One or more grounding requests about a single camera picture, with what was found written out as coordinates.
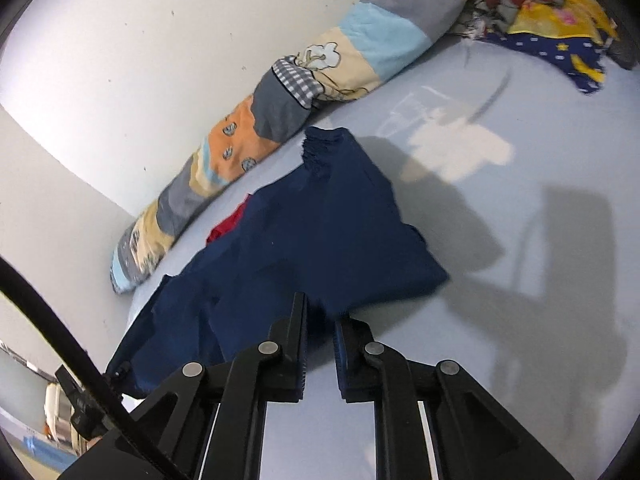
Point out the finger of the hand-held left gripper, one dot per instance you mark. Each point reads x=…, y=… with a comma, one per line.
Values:
x=82, y=402

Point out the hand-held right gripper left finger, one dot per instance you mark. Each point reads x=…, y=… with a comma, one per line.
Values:
x=292, y=355

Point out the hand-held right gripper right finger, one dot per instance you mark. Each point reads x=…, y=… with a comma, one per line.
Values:
x=345, y=360

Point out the navy work jacket red collar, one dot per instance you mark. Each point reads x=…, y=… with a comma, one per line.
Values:
x=325, y=235

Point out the white object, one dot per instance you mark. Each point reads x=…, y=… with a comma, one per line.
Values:
x=55, y=405

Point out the patchwork cartoon blanket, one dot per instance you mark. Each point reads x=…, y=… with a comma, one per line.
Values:
x=385, y=25

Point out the yellow navy star-print cloth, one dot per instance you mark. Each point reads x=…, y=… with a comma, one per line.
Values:
x=545, y=25

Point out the dark speckled object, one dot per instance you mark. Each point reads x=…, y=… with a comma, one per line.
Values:
x=627, y=52

